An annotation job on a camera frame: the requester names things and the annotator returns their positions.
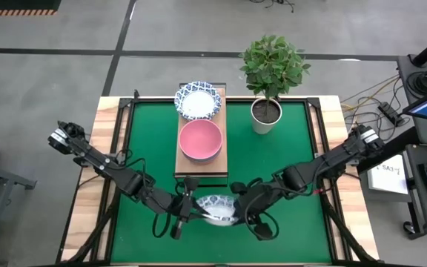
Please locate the white plant pot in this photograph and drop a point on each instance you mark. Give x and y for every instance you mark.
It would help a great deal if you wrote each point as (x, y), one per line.
(263, 127)

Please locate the blue patterned paper bowl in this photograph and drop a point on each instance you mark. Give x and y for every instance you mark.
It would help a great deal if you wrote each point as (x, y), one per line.
(219, 209)
(198, 102)

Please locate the white paper sheet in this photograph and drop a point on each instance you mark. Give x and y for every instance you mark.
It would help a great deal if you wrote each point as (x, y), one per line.
(387, 180)

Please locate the black power strip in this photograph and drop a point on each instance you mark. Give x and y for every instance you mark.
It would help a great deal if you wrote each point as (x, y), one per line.
(390, 113)

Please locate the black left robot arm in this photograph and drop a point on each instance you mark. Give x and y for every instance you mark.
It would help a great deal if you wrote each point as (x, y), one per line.
(106, 163)

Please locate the black frame wooden shelf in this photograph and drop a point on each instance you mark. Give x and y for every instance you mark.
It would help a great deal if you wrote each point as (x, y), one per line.
(202, 170)

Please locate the pink ribbed bowl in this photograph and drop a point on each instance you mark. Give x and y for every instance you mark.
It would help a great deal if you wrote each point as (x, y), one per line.
(200, 139)

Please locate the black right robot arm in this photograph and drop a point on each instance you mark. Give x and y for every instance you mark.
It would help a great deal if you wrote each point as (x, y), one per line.
(324, 163)

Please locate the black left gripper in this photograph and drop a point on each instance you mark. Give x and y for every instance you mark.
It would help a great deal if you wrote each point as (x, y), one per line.
(184, 207)

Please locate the green leafy plant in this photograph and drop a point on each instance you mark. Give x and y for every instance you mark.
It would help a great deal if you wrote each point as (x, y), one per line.
(273, 66)

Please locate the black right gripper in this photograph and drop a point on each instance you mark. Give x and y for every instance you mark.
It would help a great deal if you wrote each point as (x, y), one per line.
(252, 207)

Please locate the green table mat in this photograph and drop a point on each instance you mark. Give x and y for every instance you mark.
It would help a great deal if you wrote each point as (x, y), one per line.
(154, 141)

